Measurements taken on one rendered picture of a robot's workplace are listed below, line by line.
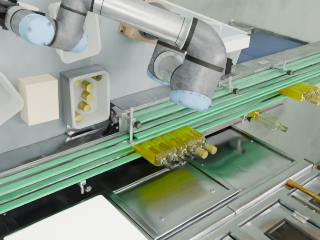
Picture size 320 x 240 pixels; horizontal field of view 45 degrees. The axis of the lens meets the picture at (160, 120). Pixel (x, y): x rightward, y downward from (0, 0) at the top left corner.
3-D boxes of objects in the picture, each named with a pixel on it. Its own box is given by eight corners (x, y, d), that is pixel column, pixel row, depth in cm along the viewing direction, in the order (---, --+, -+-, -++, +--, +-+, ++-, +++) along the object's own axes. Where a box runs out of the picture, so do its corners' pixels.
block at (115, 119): (109, 126, 171) (118, 133, 166) (109, 107, 166) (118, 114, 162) (116, 124, 173) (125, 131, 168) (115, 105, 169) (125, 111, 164)
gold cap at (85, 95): (80, 91, 159) (85, 95, 156) (88, 89, 161) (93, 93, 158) (81, 99, 161) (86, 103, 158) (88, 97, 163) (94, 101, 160)
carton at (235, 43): (211, 41, 202) (220, 44, 198) (241, 33, 216) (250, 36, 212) (210, 52, 205) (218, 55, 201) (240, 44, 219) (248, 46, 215)
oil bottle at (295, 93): (273, 91, 237) (315, 108, 219) (275, 83, 235) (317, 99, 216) (279, 89, 241) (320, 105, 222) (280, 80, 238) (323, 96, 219)
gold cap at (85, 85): (80, 81, 157) (85, 85, 154) (88, 79, 159) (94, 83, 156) (80, 89, 159) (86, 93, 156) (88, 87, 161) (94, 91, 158)
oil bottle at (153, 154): (128, 146, 174) (158, 169, 160) (128, 135, 171) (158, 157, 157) (138, 142, 177) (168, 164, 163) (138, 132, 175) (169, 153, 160)
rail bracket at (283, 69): (268, 68, 225) (288, 75, 216) (271, 56, 221) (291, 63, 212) (273, 67, 227) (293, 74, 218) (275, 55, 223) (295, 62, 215)
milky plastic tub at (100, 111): (63, 122, 162) (74, 131, 156) (59, 72, 151) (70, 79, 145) (99, 111, 172) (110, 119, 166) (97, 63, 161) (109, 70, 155)
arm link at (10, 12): (39, 12, 106) (33, 41, 108) (32, 9, 109) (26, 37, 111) (13, 5, 101) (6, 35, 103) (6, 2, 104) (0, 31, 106)
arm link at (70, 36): (96, 20, 108) (62, 8, 100) (85, 58, 110) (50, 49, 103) (82, 14, 113) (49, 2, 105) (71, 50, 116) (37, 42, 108)
